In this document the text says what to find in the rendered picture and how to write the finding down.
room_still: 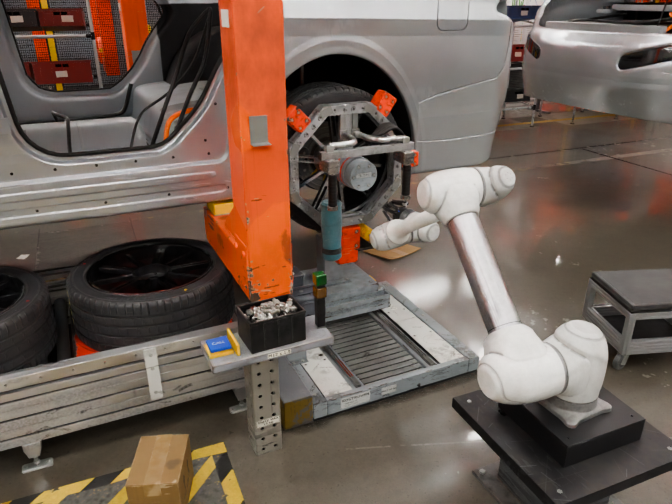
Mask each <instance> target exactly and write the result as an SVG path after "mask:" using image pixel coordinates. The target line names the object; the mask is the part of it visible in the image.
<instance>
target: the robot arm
mask: <svg viewBox="0 0 672 504"><path fill-rule="evenodd" d="M514 185H515V175H514V173H513V171H512V170H511V169H510V168H508V167H506V166H493V167H491V168H490V167H475V168H453V169H447V170H441V171H438V172H435V173H433V174H430V175H429V176H427V177H426V178H425V179H424V180H422V181H421V182H420V183H419V185H418V188H417V199H418V203H419V205H420V206H421V208H422V209H423V210H425V211H424V212H422V213H419V212H417V211H415V210H413V209H408V208H407V205H409V203H408V202H407V201H406V200H404V201H400V200H393V199H392V200H391V202H388V201H387V202H386V203H385V204H384V205H383V206H382V208H383V209H384V210H383V211H382V212H383V213H384V215H385V216H386V218H387V221H388V222H386V223H383V224H382V225H380V226H378V227H376V228H375V229H373V230H372V231H371V234H370V242H371V245H372V246H373V248H375V249H376V250H380V251H386V250H391V249H394V248H398V247H401V246H403V245H405V244H407V243H410V242H421V241H423V242H432V241H435V240H436V239H437V238H438V236H439V234H440V229H439V225H438V224H437V222H439V221H440V222H441V223H442V224H443V225H444V226H445V227H447V228H448V229H449V231H450V234H451V236H452V239H453V242H454V244H455V247H456V250H457V252H458V255H459V258H460V260H461V263H462V266H463V268H464V271H465V273H466V276H467V279H468V281H469V284H470V287H471V289H472V292H473V295H474V297H475V300H476V303H477V305H478V308H479V311H480V313H481V316H482V319H483V321H484V324H485V327H486V329H487V332H488V335H487V336H486V338H485V341H484V344H483V349H484V356H483V357H482V358H481V360H480V362H479V364H478V368H477V379H478V383H479V386H480V388H481V390H482V392H483V393H484V394H485V395H486V396H487V397H488V398H490V399H491V400H493V401H495V402H498V403H502V404H510V405H521V404H528V403H533V402H538V403H539V404H541V405H542V406H543V407H545V408H546V409H547V410H548V411H550V412H551V413H552V414H554V415H555V416H556V417H558V418H559V419H560V420H561V421H562V422H563V423H564V424H565V425H566V426H567V427H568V428H571V429H574V428H576V427H577V426H578V425H579V424H580V423H582V422H585V421H587V420H589V419H591V418H593V417H595V416H598V415H600V414H602V413H608V412H610V411H611V408H612V406H611V405H610V404H609V403H607V402H605V401H603V400H601V399H600V398H598V395H599V392H600V389H601V387H602V384H603V381H604V377H605V373H606V368H607V363H608V347H607V342H606V339H605V336H603V334H602V332H601V330H600V329H599V328H598V327H597V326H595V325H594V324H592V323H589V322H586V321H582V320H573V321H569V322H566V323H564V324H563V325H561V326H560V327H558V328H557V329H556V330H555V333H554V334H553V335H551V336H549V337H548V338H547V339H545V340H544V341H541V340H540V338H539V337H538V336H537V335H536V334H535V333H534V331H533V329H531V328H530V327H528V326H526V325H524V324H521V321H520V319H519V316H518V314H517V311H516V309H515V306H514V304H513V301H512V299H511V296H510V294H509V291H508V289H507V286H506V284H505V281H504V279H503V276H502V274H501V271H500V269H499V266H498V264H497V261H496V259H495V256H494V254H493V251H492V249H491V246H490V244H489V241H488V239H487V236H486V234H485V231H484V229H483V226H482V224H481V221H480V219H479V216H478V215H479V211H480V207H484V206H487V205H491V204H493V203H496V202H497V201H499V200H501V199H503V198H504V197H506V196H507V195H508V194H509V193H510V192H511V190H512V189H513V187H514ZM394 204H395V205H401V206H400V207H398V206H395V205H394ZM390 207H391V208H393V209H395V211H393V210H391V209H389V208H390ZM387 211H388V212H389V213H391V214H393V219H392V218H391V217H390V216H389V215H388V213H387Z"/></svg>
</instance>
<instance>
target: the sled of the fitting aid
mask: <svg viewBox="0 0 672 504"><path fill-rule="evenodd" d="M325 307H326V314H325V322H329V321H333V320H337V319H342V318H346V317H350V316H354V315H358V314H363V313H367V312H371V311H375V310H379V309H383V308H388V307H390V293H389V292H387V291H386V290H385V289H384V288H383V287H382V286H381V285H379V284H378V291H376V292H371V293H367V294H362V295H358V296H353V297H349V298H344V299H340V300H335V301H331V302H326V303H325Z"/></svg>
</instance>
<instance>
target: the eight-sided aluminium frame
mask: <svg viewBox="0 0 672 504"><path fill-rule="evenodd" d="M352 113H365V114H366V115H367V116H368V117H369V118H370V119H371V120H372V121H373V122H374V123H375V125H376V126H377V127H378V126H379V125H381V124H382V123H385V122H389V121H388V120H387V118H386V117H385V116H384V115H383V114H382V113H381V112H379V111H378V110H377V107H376V106H375V105H374V104H373V103H371V102H368V101H356V102H343V103H331V104H325V103H324V104H319V105H318V106H317V107H316V108H315V109H314V111H313V112H312V113H311V114H310V115H309V117H308V118H309V119H310V120H311V123H310V124H309V125H308V126H307V127H306V129H305V130H304V131H303V132H302V133H301V134H300V133H299V132H297V131H296V132H295V133H294V135H293V136H292V137H291V138H290V139H289V140H288V168H289V198H290V201H291V202H292V203H293V204H295V205H296V206H297V207H299V208H300V209H301V210H302V211H303V212H305V213H306V214H307V215H308V216H309V217H310V218H312V219H313V220H314V221H315V222H316V223H317V224H318V225H319V226H321V214H320V213H319V212H318V211H317V210H315V209H314V208H313V207H312V206H311V205H310V204H309V203H307V202H306V201H305V200H304V199H303V198H302V197H300V195H299V157H298V152H299V150H300V149H301V148H302V147H303V145H304V144H305V143H306V142H307V141H308V139H309V138H310V137H311V136H312V135H313V133H314V132H315V131H316V130H317V129H318V127H319V126H320V125H321V124H322V123H323V121H324V120H325V119H326V118H327V117H328V116H335V115H340V114H346V115H347V114H352ZM401 164H402V163H399V162H397V161H395V160H393V152H390V153H388V161H387V179H386V181H385V182H384V183H383V184H382V186H381V187H380V188H379V189H378V190H377V192H376V193H375V194H374V195H373V196H372V198H371V199H370V200H369V201H368V202H367V204H366V205H365V206H364V207H363V208H362V210H361V211H356V212H349V213H343V214H342V227H344V226H350V225H355V224H361V223H364V224H365V223H367V222H370V221H371V220H372V219H373V218H374V216H375V215H376V214H377V212H378V211H379V210H380V209H381V208H382V206H383V205H384V204H385V203H386V202H387V200H388V199H389V198H390V197H391V196H392V194H393V193H394V192H395V191H396V190H397V189H398V187H399V186H400V185H401ZM391 173H392V174H391ZM386 186H387V187H386Z"/></svg>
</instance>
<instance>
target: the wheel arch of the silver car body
mask: <svg viewBox="0 0 672 504"><path fill-rule="evenodd" d="M303 65H304V84H307V83H311V82H317V81H318V82H319V81H329V82H336V83H340V84H343V85H347V86H351V87H354V88H357V89H361V90H363V91H366V92H368V93H369V94H371V95H373V96H374V95H375V93H376V92H377V90H378V89H380V90H384V91H387V92H388V93H389V94H391V95H392V96H393V97H395V98H396V99H397V101H396V103H395V104H394V106H393V107H392V109H391V111H390V112H391V115H392V116H393V117H394V119H395V121H396V125H397V126H398V127H399V128H400V129H401V130H402V131H403V133H404V134H405V135H406V136H407V137H410V141H412V142H414V143H415V148H414V150H416V142H417V141H416V130H415V124H414V119H413V115H412V111H411V108H410V105H409V102H408V100H407V98H406V96H405V94H404V92H403V90H402V88H401V87H400V85H399V84H398V82H397V81H396V79H395V78H394V77H393V76H392V75H391V74H390V73H389V72H388V71H387V70H386V69H385V68H384V67H383V66H382V65H380V64H379V63H377V62H376V61H374V60H372V59H370V58H368V57H366V56H363V55H361V54H357V53H352V52H330V53H325V54H321V55H318V56H315V57H313V58H311V59H309V60H307V61H305V62H303V63H302V64H300V65H298V66H297V67H296V68H294V69H293V70H292V71H291V72H290V73H288V74H287V75H286V76H285V79H286V90H288V91H291V90H293V89H294V88H297V87H298V86H299V68H300V67H301V66H303Z"/></svg>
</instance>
